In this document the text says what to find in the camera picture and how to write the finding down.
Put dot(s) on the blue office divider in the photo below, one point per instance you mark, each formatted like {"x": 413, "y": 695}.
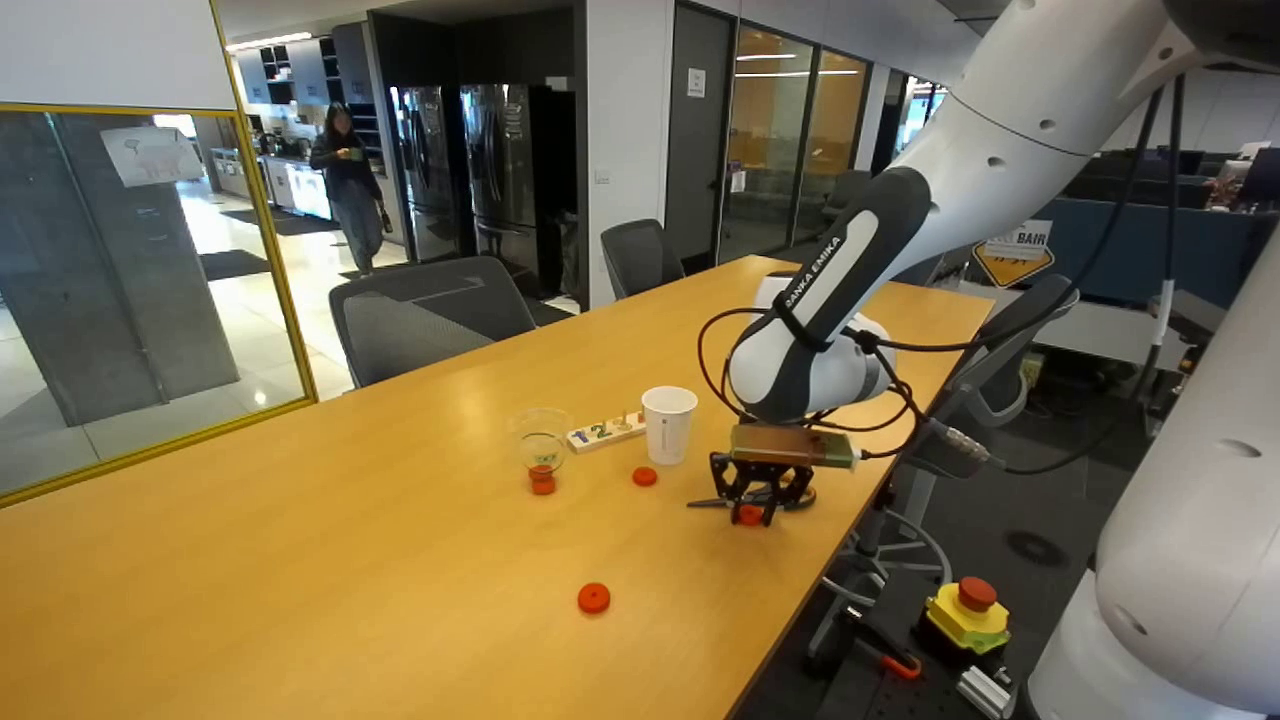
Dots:
{"x": 1203, "y": 246}

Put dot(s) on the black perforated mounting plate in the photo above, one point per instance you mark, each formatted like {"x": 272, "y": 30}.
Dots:
{"x": 855, "y": 695}

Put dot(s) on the glass partition with yellow frame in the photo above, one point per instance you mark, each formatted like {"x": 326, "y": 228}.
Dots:
{"x": 134, "y": 333}

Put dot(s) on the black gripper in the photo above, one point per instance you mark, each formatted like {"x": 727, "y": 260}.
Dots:
{"x": 766, "y": 479}

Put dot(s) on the black display refrigerator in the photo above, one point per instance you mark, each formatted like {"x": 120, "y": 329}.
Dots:
{"x": 424, "y": 174}
{"x": 498, "y": 174}

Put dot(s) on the white paper sign on glass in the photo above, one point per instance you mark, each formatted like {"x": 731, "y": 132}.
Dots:
{"x": 149, "y": 153}

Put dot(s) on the white and yellow card sign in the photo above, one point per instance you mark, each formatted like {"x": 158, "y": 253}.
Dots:
{"x": 1027, "y": 242}

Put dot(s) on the white wooden peg base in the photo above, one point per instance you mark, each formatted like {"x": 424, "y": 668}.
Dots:
{"x": 606, "y": 430}

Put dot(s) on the person in dark clothes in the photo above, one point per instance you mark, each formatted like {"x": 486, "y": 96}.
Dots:
{"x": 355, "y": 186}

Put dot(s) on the orange and black scissors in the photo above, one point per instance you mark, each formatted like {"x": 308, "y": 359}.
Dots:
{"x": 706, "y": 505}

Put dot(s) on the black office chair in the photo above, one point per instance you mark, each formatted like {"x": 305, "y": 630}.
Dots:
{"x": 992, "y": 353}

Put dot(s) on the clear plastic cup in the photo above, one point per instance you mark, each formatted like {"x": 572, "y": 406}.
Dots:
{"x": 540, "y": 434}

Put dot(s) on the white paper cup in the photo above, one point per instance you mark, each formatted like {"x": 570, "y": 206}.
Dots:
{"x": 668, "y": 425}

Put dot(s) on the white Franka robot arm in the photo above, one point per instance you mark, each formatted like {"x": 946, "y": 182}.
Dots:
{"x": 1043, "y": 122}

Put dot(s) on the small white connector box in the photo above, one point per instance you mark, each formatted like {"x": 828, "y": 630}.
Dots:
{"x": 985, "y": 689}

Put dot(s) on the grey office chair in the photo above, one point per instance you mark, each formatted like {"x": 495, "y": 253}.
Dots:
{"x": 641, "y": 253}
{"x": 424, "y": 305}

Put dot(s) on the yellow red emergency stop button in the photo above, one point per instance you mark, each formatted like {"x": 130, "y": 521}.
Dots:
{"x": 966, "y": 623}

